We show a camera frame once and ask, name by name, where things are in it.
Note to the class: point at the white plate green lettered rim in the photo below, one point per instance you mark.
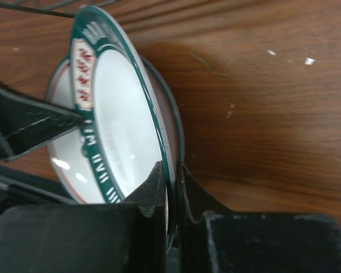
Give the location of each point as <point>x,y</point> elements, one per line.
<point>124,135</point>

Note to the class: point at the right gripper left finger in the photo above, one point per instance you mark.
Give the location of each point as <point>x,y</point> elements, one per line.
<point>128,236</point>

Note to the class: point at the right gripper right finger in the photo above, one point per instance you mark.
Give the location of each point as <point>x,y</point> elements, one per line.
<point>213,238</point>

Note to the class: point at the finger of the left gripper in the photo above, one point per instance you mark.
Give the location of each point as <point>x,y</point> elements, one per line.
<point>28,123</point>

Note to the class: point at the white plate red chinese characters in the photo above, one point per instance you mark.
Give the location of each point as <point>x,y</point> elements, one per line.
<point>87,181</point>

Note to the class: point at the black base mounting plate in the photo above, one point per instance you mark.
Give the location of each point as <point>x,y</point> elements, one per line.
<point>20,188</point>

